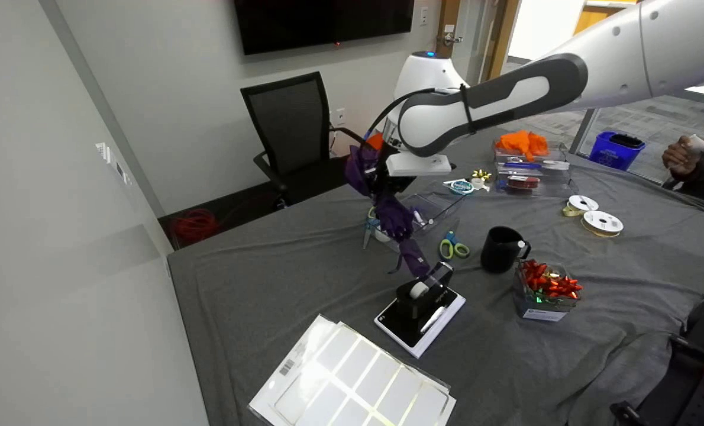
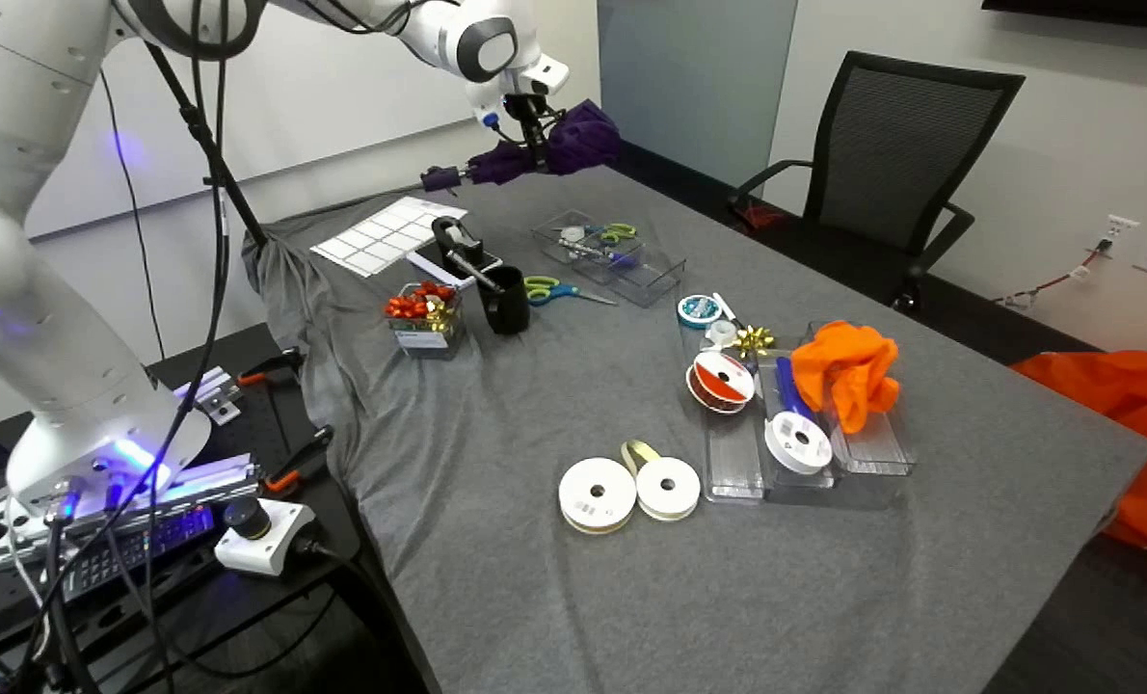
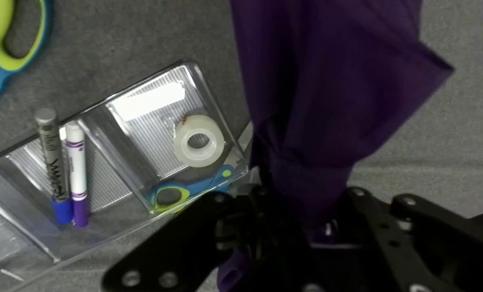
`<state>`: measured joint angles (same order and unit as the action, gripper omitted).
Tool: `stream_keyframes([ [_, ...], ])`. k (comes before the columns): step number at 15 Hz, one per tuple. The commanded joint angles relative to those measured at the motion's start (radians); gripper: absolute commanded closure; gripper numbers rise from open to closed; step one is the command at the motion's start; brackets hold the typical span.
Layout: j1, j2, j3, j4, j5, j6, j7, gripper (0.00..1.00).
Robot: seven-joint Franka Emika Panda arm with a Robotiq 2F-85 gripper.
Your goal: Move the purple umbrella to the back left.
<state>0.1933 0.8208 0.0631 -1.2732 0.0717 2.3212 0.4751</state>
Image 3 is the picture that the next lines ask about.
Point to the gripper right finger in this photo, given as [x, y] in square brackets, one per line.
[408, 247]

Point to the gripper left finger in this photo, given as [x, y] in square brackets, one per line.
[176, 255]

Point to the purple umbrella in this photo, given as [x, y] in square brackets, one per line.
[326, 93]

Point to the small blue green scissors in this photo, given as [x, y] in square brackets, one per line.
[188, 190]

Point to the clear plastic organizer tray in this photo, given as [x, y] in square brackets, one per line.
[115, 162]

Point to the roll of clear tape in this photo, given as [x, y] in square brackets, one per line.
[199, 140]

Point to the white marker with purple cap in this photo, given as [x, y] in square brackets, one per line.
[77, 174]

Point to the grey marker with blue cap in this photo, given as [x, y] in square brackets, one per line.
[54, 166]

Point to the large blue green scissors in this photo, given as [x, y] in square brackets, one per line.
[10, 44]

